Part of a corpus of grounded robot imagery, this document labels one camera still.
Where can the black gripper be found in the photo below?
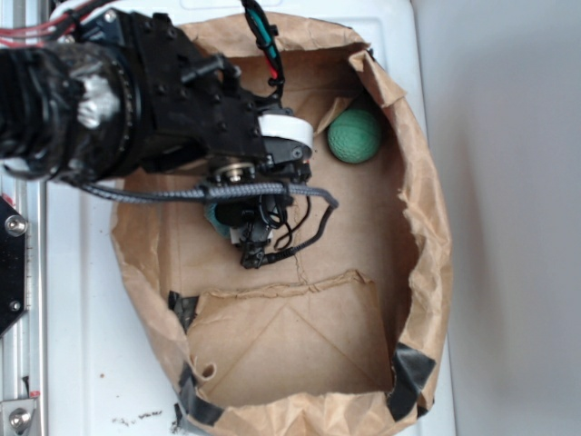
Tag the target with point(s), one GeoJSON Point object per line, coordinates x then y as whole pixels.
{"type": "Point", "coordinates": [193, 110]}

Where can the light blue terry cloth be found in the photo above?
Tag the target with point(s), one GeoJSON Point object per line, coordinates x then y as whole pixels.
{"type": "Point", "coordinates": [210, 215]}

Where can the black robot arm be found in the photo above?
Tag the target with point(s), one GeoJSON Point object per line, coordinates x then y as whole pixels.
{"type": "Point", "coordinates": [124, 106]}

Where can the green textured ball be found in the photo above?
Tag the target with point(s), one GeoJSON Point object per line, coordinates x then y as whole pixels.
{"type": "Point", "coordinates": [354, 136]}

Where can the brown paper bag tray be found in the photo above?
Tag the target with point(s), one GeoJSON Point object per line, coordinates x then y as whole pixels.
{"type": "Point", "coordinates": [345, 337]}

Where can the black metal bracket plate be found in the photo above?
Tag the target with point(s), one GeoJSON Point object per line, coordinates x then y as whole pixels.
{"type": "Point", "coordinates": [12, 265]}

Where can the aluminium frame rail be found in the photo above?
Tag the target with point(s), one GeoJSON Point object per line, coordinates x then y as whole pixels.
{"type": "Point", "coordinates": [23, 348]}

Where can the silver corner bracket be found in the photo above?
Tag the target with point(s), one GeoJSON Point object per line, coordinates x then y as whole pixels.
{"type": "Point", "coordinates": [18, 417]}

